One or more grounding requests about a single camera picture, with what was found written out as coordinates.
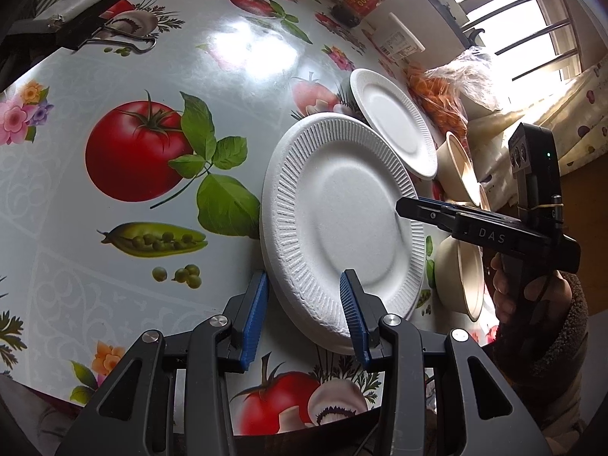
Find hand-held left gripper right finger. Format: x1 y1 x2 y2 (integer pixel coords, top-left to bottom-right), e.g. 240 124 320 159
339 268 554 456

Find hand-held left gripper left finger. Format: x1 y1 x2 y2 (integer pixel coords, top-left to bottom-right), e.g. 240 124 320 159
56 271 271 456

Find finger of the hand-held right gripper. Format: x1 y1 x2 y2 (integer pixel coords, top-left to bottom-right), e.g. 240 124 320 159
396 198 458 239

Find large white foam plate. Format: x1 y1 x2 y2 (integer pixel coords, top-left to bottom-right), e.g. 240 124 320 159
260 113 427 355

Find person's right hand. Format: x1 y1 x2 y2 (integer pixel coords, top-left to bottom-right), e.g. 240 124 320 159
491 252 573 329

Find small white foam plate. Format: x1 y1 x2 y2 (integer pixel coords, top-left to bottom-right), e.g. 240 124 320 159
350 68 438 180

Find plastic bag of oranges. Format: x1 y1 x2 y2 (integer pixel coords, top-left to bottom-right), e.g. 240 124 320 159
404 47 500 142

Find cream patterned curtain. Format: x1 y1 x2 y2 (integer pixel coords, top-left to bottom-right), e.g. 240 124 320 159
468 54 608 193

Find vegetable print tablecloth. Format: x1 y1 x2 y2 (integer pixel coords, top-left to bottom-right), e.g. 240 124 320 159
0 0 497 438

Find white plastic tub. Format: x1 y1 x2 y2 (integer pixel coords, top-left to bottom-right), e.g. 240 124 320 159
373 12 426 62

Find metal window bars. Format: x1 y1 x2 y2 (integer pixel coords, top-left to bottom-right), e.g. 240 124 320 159
432 0 586 82

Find dark jar with red label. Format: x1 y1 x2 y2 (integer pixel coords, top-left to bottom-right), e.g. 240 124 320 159
331 0 397 28

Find black binder clip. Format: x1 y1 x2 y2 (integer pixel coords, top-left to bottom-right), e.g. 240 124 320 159
9 7 158 54

